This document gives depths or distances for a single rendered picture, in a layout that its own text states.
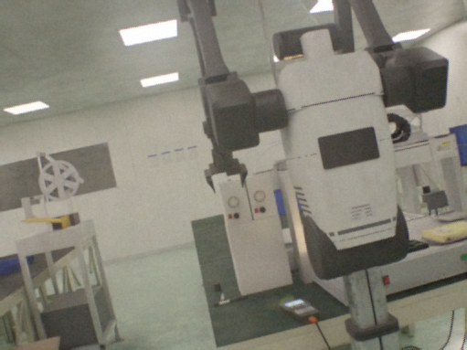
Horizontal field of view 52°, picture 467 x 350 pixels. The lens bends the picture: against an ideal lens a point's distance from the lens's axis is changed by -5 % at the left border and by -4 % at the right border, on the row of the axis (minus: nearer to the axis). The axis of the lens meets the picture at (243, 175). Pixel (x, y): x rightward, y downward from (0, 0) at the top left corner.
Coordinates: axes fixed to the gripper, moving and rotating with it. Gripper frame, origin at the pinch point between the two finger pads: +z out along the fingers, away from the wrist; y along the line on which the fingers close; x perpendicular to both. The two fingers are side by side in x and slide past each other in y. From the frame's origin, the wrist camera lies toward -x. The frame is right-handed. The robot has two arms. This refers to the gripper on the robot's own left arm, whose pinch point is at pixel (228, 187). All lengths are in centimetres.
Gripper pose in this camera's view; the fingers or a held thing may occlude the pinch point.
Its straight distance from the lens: 172.7
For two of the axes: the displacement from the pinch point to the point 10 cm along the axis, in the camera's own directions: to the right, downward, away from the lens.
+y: -9.7, 2.1, -1.0
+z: 1.3, 8.4, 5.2
